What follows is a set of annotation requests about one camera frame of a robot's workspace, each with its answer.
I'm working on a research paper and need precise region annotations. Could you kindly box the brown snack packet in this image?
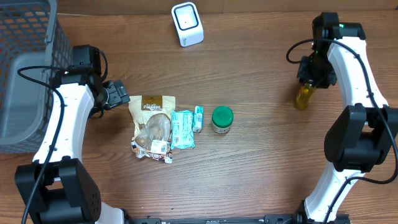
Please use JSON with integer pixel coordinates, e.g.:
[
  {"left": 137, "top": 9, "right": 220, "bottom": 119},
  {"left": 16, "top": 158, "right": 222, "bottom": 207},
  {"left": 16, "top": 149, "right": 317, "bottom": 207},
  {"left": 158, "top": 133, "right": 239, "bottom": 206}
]
[{"left": 129, "top": 95, "right": 176, "bottom": 164}]

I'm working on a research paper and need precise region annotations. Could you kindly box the teal tissue pack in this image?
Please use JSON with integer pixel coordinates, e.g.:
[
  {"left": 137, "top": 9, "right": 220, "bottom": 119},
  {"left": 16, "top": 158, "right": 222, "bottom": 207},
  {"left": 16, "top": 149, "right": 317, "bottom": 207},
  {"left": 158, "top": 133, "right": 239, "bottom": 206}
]
[{"left": 171, "top": 110, "right": 195, "bottom": 150}]

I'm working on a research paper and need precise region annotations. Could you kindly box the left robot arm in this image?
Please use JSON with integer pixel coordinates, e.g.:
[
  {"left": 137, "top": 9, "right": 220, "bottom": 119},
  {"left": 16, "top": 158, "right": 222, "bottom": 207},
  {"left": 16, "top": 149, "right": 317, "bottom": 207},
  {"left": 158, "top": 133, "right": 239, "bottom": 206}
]
[{"left": 15, "top": 45, "right": 133, "bottom": 224}]

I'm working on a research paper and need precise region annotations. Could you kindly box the green lid white jar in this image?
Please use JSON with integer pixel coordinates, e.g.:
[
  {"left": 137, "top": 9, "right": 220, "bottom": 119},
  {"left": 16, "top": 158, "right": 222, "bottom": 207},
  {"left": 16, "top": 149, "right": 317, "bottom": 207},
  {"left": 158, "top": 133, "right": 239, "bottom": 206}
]
[{"left": 211, "top": 106, "right": 234, "bottom": 134}]

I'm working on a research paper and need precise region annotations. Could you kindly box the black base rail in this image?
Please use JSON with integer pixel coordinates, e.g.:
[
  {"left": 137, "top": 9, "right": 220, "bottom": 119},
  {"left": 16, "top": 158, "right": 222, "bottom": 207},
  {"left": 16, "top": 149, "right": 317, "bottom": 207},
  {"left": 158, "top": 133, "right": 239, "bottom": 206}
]
[{"left": 125, "top": 213, "right": 323, "bottom": 224}]

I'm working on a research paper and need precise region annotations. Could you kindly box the yellow liquid bottle silver cap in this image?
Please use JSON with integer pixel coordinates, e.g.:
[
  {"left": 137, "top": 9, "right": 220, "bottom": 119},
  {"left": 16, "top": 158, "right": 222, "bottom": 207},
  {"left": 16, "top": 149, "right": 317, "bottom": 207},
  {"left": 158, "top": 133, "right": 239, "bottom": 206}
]
[{"left": 295, "top": 83, "right": 316, "bottom": 110}]

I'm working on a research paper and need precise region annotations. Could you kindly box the white barcode scanner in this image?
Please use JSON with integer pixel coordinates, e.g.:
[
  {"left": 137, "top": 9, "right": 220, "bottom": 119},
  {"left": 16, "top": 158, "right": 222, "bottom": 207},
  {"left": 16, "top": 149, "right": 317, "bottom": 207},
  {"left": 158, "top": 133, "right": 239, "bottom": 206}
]
[{"left": 171, "top": 2, "right": 204, "bottom": 47}]

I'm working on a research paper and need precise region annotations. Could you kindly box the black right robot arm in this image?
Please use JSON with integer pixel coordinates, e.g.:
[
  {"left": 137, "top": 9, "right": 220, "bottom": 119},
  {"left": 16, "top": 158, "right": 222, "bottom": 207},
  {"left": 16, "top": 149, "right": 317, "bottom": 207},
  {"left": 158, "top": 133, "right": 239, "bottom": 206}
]
[{"left": 294, "top": 12, "right": 397, "bottom": 223}]

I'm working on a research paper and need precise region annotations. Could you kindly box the grey plastic shopping basket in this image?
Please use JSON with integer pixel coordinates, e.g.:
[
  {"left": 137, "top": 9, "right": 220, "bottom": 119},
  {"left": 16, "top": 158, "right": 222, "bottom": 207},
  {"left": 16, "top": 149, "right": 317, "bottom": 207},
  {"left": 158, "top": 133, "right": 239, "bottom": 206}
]
[{"left": 1, "top": 0, "right": 73, "bottom": 154}]

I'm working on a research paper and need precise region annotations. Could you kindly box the small teal white box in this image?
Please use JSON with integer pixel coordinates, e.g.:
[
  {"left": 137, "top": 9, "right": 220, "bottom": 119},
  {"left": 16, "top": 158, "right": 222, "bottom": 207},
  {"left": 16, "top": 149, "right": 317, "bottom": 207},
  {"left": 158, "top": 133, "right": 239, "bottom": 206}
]
[{"left": 192, "top": 106, "right": 204, "bottom": 133}]

